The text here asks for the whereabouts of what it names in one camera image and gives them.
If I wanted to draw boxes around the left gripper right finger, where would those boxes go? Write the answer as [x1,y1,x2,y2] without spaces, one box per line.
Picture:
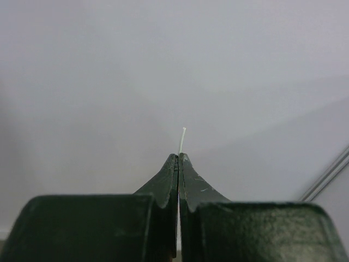
[178,153,348,261]

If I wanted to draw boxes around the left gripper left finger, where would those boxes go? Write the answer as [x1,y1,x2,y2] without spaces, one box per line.
[1,154,178,261]

